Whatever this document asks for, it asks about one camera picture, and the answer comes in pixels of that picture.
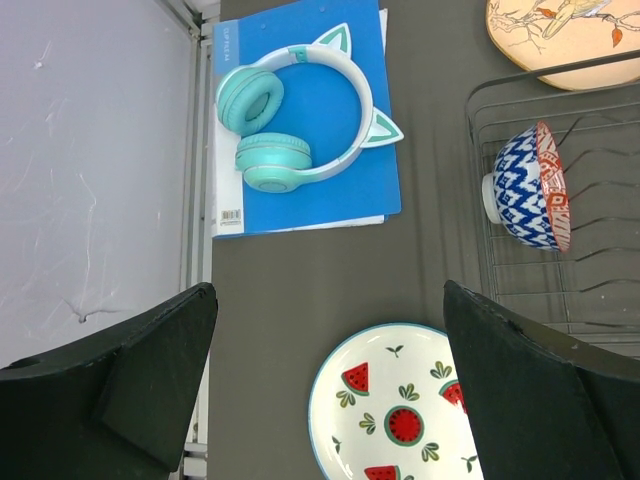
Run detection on watermelon pattern plate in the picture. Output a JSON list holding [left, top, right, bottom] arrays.
[[308, 323, 483, 479]]

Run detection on teal cat ear headphones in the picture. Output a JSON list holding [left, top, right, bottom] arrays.
[[214, 23, 405, 195]]

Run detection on black wire dish rack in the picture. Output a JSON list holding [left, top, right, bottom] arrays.
[[465, 51, 639, 358]]

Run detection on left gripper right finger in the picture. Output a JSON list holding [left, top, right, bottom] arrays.
[[443, 280, 639, 479]]

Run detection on peach bird plate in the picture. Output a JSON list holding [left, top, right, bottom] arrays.
[[485, 0, 639, 71]]

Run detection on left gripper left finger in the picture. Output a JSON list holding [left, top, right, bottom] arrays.
[[1, 282, 218, 479]]

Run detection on orange blue patterned bowl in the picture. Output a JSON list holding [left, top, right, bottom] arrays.
[[481, 121, 571, 253]]

